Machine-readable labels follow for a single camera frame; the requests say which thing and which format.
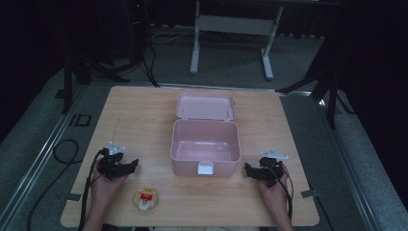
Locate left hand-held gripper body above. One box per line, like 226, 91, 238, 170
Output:
96, 141, 129, 181

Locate black metal stand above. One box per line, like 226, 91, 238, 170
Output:
276, 47, 342, 130
62, 52, 131, 116

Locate person's left hand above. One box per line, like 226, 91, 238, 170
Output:
90, 162, 128, 206

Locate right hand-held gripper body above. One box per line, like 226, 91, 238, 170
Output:
255, 148, 291, 189

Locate hand-held gripper black cable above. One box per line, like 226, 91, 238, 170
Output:
77, 147, 110, 231
268, 165, 294, 222

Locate person's right hand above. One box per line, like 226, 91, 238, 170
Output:
257, 163, 291, 210

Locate black hanging cables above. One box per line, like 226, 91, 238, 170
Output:
126, 18, 162, 89

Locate left hand-held gripper black cable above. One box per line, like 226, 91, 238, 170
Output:
77, 147, 110, 231

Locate black tape marks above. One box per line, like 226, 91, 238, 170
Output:
67, 113, 93, 128

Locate black cable on floor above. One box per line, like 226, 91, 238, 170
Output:
26, 139, 84, 231

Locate white metal table frame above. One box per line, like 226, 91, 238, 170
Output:
190, 0, 285, 81

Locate right hand-held gripper black cable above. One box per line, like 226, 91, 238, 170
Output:
268, 165, 294, 222

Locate grey tape strip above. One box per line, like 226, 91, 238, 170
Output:
64, 192, 83, 203
300, 189, 321, 199

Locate pink plastic box with lid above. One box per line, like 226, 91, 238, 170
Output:
169, 91, 242, 178

